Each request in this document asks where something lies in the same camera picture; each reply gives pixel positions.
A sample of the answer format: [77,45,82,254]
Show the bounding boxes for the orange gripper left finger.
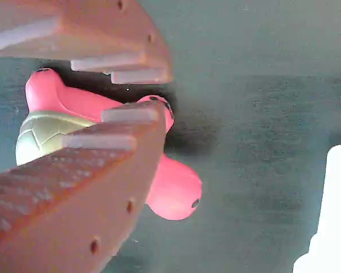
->
[0,101,168,273]

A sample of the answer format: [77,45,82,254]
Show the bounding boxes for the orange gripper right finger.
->
[0,0,174,85]

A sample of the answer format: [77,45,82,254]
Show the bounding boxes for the red object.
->
[15,67,203,221]

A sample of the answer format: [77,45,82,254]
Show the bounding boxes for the white sheet with black stripes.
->
[292,144,341,273]

